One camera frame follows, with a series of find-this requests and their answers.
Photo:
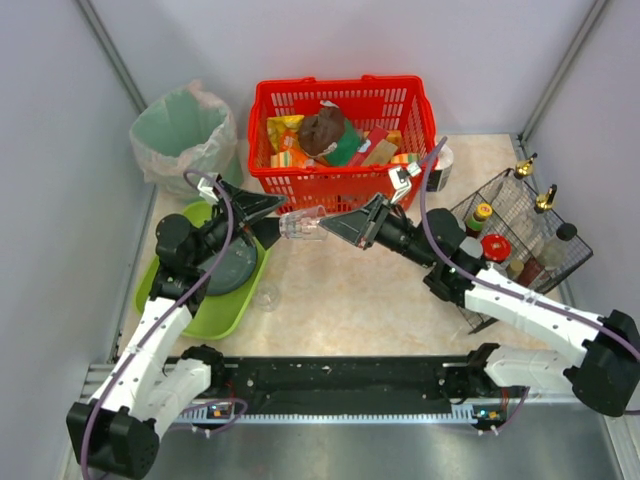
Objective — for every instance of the lime green plastic tray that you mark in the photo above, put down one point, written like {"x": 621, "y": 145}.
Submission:
{"x": 219, "y": 314}

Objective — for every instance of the white paper cup roll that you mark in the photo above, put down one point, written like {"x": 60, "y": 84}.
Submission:
{"x": 441, "y": 172}

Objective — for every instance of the red lid sauce jar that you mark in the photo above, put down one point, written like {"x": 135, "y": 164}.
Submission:
{"x": 496, "y": 248}

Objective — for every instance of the orange snack packet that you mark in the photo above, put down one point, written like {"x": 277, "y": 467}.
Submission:
{"x": 290, "y": 143}

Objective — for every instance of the green snack bag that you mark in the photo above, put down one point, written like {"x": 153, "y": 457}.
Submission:
{"x": 346, "y": 147}

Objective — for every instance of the red plastic shopping basket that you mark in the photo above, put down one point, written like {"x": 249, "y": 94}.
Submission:
{"x": 397, "y": 104}

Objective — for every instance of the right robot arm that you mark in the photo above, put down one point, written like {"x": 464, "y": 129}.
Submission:
{"x": 595, "y": 357}

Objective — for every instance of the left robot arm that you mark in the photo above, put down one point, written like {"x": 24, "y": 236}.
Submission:
{"x": 119, "y": 430}

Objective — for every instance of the striped sponge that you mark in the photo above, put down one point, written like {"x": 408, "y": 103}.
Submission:
{"x": 405, "y": 158}
{"x": 282, "y": 160}

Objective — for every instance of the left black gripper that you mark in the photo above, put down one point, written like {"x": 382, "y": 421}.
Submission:
{"x": 232, "y": 210}

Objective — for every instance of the black wire rack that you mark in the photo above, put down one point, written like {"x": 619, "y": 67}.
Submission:
{"x": 515, "y": 225}

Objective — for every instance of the green bin with plastic liner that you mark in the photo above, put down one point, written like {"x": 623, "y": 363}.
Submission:
{"x": 188, "y": 128}

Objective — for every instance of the striped sponge left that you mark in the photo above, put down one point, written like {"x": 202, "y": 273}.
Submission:
{"x": 282, "y": 160}

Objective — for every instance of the dark vinegar bottle black cap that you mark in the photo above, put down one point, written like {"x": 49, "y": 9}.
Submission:
{"x": 552, "y": 252}

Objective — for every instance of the blue ceramic plate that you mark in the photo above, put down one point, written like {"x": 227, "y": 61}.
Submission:
{"x": 234, "y": 269}

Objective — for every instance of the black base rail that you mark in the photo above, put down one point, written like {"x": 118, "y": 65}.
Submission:
{"x": 373, "y": 386}

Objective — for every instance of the yellow snack packet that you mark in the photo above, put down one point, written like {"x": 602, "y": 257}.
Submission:
{"x": 277, "y": 126}

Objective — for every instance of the red carton box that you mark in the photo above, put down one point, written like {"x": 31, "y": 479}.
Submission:
{"x": 371, "y": 140}

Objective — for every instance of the brown paper bag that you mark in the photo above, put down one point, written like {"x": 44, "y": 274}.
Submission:
{"x": 320, "y": 133}

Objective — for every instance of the silver lid jar blue label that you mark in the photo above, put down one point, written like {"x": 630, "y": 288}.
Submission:
{"x": 472, "y": 247}

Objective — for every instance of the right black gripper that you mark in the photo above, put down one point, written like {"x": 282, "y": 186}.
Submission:
{"x": 372, "y": 223}

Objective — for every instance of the striped sponge right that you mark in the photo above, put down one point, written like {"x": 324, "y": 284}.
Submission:
{"x": 405, "y": 158}

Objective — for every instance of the clear bottle with gold pourer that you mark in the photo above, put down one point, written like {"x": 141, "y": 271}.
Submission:
{"x": 522, "y": 170}

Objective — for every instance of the yellow cap sauce bottle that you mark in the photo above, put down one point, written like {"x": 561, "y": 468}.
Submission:
{"x": 477, "y": 219}

